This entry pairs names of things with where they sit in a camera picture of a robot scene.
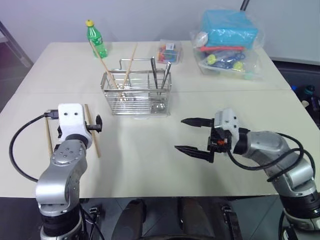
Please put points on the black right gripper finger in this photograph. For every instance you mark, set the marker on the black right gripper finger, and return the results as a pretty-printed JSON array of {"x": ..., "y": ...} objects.
[
  {"x": 197, "y": 153},
  {"x": 200, "y": 122}
]

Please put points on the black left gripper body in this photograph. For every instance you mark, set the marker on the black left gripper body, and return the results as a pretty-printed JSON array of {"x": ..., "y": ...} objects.
[{"x": 93, "y": 127}]

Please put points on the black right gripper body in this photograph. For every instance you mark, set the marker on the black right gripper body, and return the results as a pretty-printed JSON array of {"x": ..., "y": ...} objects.
[{"x": 220, "y": 142}]

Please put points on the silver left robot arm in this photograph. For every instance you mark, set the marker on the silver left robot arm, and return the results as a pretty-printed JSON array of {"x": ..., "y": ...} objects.
[{"x": 62, "y": 175}]

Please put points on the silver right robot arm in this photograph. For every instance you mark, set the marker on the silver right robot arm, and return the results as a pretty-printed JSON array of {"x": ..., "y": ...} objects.
[{"x": 265, "y": 145}]

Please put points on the metal spoon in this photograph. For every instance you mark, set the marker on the metal spoon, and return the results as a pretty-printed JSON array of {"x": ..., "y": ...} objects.
[
  {"x": 154, "y": 72},
  {"x": 165, "y": 75}
]

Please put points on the wooden chopstick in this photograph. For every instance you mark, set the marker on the wooden chopstick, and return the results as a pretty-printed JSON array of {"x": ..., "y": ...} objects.
[
  {"x": 130, "y": 62},
  {"x": 94, "y": 140},
  {"x": 49, "y": 140},
  {"x": 102, "y": 62}
]

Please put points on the clear plastic bag of toys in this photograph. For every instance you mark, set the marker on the clear plastic bag of toys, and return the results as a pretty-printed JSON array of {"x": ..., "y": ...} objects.
[{"x": 225, "y": 62}]

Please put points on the clear box of colourful pieces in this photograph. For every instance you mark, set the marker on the clear box of colourful pieces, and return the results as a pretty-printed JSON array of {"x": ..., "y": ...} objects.
[{"x": 170, "y": 51}]

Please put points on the green plastic bottle yellow cap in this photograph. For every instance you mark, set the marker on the green plastic bottle yellow cap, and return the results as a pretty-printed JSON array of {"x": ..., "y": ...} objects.
[{"x": 96, "y": 40}]

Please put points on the turquoise box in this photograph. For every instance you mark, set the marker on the turquoise box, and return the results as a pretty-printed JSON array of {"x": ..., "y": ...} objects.
[{"x": 230, "y": 27}]

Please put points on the dark bottle with teal lid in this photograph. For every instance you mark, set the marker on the dark bottle with teal lid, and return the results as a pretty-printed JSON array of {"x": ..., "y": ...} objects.
[{"x": 310, "y": 91}]

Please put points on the black pole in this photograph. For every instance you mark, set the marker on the black pole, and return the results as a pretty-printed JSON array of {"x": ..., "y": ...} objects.
[{"x": 245, "y": 4}]

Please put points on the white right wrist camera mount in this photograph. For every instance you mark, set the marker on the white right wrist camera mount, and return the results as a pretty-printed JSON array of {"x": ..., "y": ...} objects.
[{"x": 231, "y": 125}]

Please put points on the grey metal frame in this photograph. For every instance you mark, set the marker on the grey metal frame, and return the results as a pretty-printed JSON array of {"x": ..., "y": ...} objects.
[{"x": 15, "y": 42}]

